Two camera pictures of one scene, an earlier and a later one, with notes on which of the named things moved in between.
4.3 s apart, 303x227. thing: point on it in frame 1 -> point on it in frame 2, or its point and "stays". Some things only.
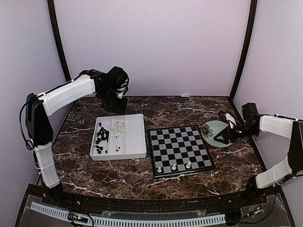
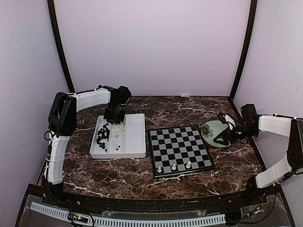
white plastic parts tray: x=120 y=136 stays
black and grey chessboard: x=178 y=150 stays
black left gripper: x=120 y=109 -> x=120 y=118
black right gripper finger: x=225 y=134 stays
